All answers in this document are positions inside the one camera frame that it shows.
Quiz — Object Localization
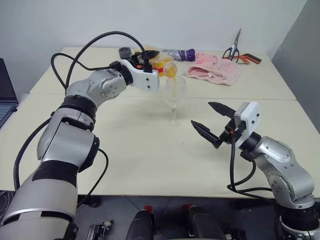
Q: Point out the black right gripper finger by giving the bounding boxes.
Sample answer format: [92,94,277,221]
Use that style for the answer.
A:
[190,119,221,149]
[208,101,237,118]

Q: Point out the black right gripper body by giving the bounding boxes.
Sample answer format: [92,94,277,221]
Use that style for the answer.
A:
[217,117,245,149]

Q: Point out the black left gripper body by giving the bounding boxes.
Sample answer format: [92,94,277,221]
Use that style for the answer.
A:
[128,51,151,69]

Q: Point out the clear bottle with orange drink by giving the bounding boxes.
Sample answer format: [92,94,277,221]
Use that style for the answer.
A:
[148,45,179,79]

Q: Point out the clear wine glass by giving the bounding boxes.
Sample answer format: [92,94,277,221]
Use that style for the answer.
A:
[164,76,187,128]

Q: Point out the black round container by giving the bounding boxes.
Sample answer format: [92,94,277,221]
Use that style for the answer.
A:
[118,46,133,60]

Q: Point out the pink towel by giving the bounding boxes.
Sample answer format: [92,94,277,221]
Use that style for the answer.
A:
[184,51,242,87]

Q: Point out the orange black hand tool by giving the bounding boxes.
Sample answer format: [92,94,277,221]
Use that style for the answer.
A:
[222,52,263,65]

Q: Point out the dark rounded shape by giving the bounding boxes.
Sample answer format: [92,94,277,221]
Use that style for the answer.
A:
[183,204,227,240]
[126,204,156,240]

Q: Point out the dark laptop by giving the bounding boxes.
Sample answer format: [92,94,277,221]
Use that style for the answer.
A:
[0,57,20,130]

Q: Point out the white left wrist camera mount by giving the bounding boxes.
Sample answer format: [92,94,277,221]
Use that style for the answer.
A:
[119,59,161,93]

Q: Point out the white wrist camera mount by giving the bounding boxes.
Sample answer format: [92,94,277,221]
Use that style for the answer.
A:
[233,101,261,151]
[119,59,161,93]

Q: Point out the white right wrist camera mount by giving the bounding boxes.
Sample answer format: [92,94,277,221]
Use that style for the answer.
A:
[233,101,261,151]

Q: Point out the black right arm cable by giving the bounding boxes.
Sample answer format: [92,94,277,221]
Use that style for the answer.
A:
[226,136,276,201]

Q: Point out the silver folded umbrella purple handle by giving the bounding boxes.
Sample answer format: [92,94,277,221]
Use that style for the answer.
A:
[159,48,196,63]

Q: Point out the black handled scissors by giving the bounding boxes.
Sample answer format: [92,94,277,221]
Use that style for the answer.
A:
[221,28,242,62]

